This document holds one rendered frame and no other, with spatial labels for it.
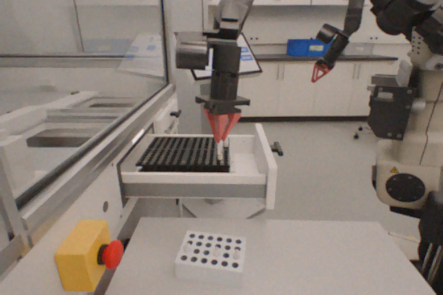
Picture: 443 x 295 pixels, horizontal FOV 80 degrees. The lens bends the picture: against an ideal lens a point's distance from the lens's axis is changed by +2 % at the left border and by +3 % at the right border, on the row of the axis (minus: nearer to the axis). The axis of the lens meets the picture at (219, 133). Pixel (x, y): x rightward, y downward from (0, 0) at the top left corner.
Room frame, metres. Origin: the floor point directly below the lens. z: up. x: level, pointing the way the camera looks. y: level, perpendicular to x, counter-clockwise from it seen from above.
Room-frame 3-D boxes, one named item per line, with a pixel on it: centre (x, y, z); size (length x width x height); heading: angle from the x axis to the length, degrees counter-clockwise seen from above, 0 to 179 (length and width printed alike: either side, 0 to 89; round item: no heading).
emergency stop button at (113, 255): (0.30, 0.16, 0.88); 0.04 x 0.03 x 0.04; 178
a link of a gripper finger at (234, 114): (0.53, 0.00, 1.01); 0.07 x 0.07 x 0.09; 33
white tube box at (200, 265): (0.39, 0.01, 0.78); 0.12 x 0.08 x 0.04; 80
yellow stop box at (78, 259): (0.30, 0.20, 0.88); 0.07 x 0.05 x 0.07; 178
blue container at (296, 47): (3.87, -1.29, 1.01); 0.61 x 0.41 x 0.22; 91
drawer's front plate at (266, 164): (0.63, -0.12, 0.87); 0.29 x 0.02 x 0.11; 178
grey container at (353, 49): (3.96, -1.94, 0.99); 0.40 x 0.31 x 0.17; 91
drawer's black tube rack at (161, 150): (0.63, 0.08, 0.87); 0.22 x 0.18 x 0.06; 88
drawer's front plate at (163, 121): (0.95, 0.20, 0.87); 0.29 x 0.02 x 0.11; 178
